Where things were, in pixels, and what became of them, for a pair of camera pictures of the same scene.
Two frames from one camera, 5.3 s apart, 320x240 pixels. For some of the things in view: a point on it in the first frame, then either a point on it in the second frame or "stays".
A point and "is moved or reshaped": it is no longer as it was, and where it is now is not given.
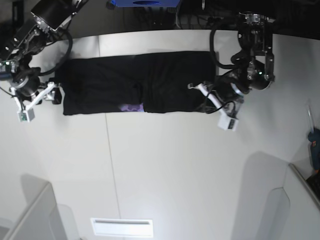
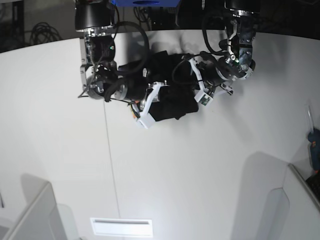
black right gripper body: x=229 y=90 to x=214 y=72
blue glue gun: x=314 y=139 stays
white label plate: x=123 y=227 stays
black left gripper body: x=26 y=80 to x=134 y=89
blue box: x=146 y=3 stays
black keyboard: x=314 y=182 stays
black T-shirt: x=155 y=83 is moved or reshaped
